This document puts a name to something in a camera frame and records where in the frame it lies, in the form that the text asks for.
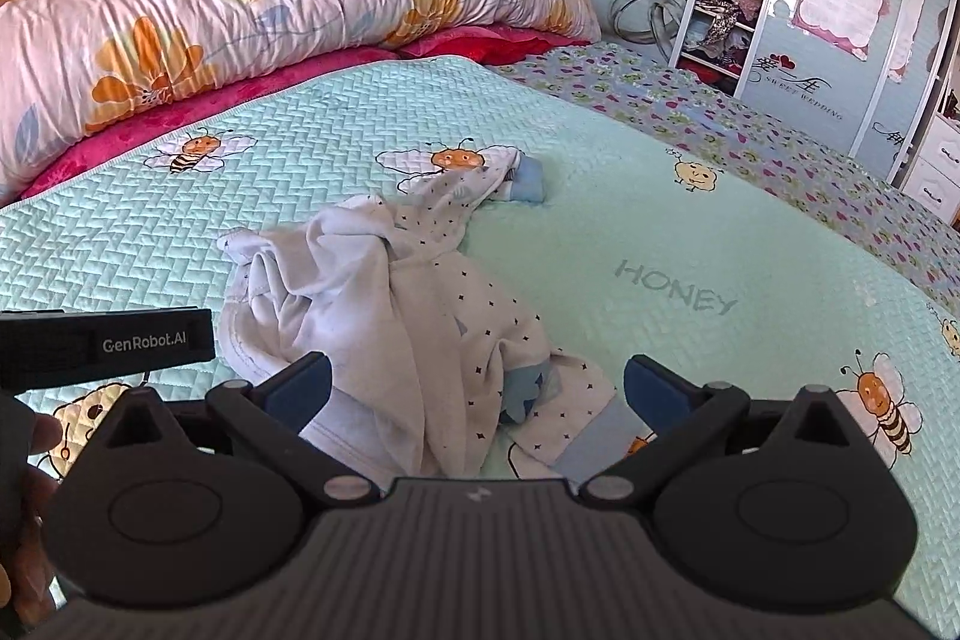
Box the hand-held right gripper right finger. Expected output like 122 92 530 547
577 353 871 506

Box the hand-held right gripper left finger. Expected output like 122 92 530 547
88 351 382 510

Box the white star print sweatshirt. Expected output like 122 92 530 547
216 149 653 480

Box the pile of clothes on shelf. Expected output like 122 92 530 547
679 0 762 94

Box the person's left hand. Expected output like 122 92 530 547
0 413 65 633

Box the mint bee print bedspread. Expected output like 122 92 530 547
0 55 960 618

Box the red plush blanket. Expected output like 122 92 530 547
15 26 593 202

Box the heart print bed sheet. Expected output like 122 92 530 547
491 40 960 304

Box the pale blue sliding door wardrobe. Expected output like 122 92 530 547
566 0 960 184

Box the white drawer cabinet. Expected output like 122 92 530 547
896 111 960 210

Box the floral quilt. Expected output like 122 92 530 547
0 0 601 202

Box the small pink bordered poster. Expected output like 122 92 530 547
889 0 931 85

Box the grey coiled hose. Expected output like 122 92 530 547
609 0 687 64

